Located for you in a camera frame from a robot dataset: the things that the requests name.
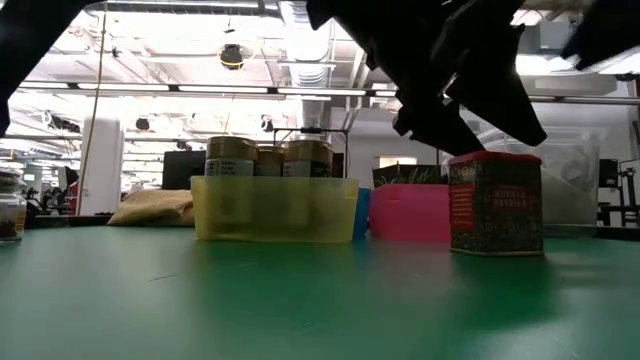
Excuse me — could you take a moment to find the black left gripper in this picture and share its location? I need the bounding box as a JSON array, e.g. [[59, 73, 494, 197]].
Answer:
[[305, 0, 549, 156]]

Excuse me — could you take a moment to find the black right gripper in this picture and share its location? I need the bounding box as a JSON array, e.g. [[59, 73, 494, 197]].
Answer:
[[560, 0, 640, 71]]

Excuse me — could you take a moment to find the red-lidded smoked paprika tin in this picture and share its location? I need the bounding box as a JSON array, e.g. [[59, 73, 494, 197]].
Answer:
[[447, 150, 545, 258]]

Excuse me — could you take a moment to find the small cork-topped glass jar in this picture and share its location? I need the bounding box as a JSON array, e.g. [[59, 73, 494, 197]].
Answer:
[[0, 168, 28, 246]]

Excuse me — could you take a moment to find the grey ceiling unit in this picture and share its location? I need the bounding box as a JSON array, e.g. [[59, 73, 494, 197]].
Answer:
[[517, 19, 571, 54]]

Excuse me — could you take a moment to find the green succulent plant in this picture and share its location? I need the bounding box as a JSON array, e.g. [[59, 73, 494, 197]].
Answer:
[[389, 167, 446, 186]]

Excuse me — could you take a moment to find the black planter box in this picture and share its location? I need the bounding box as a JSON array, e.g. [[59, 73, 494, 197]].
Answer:
[[372, 164, 450, 187]]

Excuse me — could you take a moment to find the pink plastic bin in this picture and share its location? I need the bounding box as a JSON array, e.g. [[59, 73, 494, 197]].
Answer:
[[368, 183, 452, 245]]

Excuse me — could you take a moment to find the black equipment rack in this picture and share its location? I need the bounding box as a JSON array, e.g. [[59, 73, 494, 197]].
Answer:
[[597, 158, 640, 227]]

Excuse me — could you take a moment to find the clear plastic storage box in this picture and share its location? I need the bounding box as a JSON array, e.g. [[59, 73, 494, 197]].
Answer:
[[477, 125, 609, 237]]

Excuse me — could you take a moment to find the blue plastic bin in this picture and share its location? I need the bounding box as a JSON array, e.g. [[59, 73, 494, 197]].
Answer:
[[352, 187, 373, 242]]

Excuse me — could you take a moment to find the yellow-green plastic bin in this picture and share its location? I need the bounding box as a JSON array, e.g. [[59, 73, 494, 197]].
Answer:
[[190, 174, 360, 245]]

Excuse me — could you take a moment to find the black monitor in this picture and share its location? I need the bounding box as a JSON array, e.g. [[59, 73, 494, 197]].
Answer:
[[161, 149, 208, 191]]

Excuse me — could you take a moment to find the beige folded cloth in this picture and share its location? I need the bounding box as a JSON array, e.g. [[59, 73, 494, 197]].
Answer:
[[106, 188, 196, 228]]

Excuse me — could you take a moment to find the white pillar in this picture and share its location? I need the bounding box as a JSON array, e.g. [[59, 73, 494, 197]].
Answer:
[[79, 117, 125, 217]]

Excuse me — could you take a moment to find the silver vertical ceiling duct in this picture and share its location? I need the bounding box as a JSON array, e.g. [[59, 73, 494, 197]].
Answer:
[[277, 0, 361, 132]]

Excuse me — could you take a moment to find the grey overhead frame bar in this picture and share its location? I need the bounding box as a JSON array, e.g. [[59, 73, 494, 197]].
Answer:
[[0, 82, 640, 106]]

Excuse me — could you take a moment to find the black hanging ceiling camera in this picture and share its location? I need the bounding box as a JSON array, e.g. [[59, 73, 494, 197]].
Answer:
[[218, 43, 245, 71]]

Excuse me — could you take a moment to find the yellow hanging cord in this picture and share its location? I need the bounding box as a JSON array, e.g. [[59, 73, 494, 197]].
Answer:
[[74, 0, 110, 216]]

